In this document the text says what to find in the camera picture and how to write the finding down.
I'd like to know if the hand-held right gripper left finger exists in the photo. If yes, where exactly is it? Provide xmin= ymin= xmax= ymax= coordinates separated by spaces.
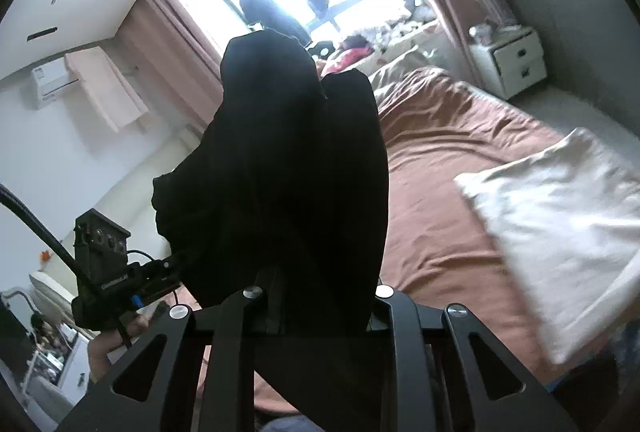
xmin=56 ymin=269 xmax=290 ymax=432

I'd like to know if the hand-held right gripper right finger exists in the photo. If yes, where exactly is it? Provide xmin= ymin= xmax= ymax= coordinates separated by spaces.
xmin=366 ymin=284 xmax=586 ymax=432

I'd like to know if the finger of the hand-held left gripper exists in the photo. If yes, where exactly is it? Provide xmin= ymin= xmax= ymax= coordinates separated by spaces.
xmin=127 ymin=252 xmax=200 ymax=307

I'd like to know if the black garment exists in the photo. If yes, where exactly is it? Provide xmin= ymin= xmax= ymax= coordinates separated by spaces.
xmin=151 ymin=29 xmax=396 ymax=432

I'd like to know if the person's left hand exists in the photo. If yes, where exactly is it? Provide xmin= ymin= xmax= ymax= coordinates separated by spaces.
xmin=87 ymin=312 xmax=153 ymax=385

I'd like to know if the white cabinet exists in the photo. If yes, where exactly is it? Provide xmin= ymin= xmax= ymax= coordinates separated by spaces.
xmin=0 ymin=307 xmax=96 ymax=408

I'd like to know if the brown bed sheet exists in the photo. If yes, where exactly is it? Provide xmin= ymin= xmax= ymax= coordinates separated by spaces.
xmin=177 ymin=66 xmax=621 ymax=418

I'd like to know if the white air conditioner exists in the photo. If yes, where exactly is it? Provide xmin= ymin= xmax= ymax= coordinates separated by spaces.
xmin=31 ymin=56 xmax=81 ymax=110

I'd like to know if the white pillow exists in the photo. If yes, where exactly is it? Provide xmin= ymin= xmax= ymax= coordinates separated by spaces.
xmin=452 ymin=127 xmax=640 ymax=365

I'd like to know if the beige duvet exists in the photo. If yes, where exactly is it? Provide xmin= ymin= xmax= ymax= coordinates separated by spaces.
xmin=365 ymin=44 xmax=448 ymax=110

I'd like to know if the red cloth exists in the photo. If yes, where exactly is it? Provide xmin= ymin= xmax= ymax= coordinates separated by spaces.
xmin=322 ymin=42 xmax=373 ymax=75

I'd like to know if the pile of clutter on windowsill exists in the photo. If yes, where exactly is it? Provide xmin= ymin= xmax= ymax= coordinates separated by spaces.
xmin=310 ymin=4 xmax=442 ymax=62

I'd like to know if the white nightstand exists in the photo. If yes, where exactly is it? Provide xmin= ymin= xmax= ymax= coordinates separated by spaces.
xmin=470 ymin=26 xmax=548 ymax=100

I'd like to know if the pink and white bag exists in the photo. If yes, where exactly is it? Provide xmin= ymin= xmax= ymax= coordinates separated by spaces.
xmin=472 ymin=0 xmax=517 ymax=26

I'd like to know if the black braided cable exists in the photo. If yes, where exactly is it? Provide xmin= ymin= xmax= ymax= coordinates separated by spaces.
xmin=0 ymin=183 xmax=85 ymax=280

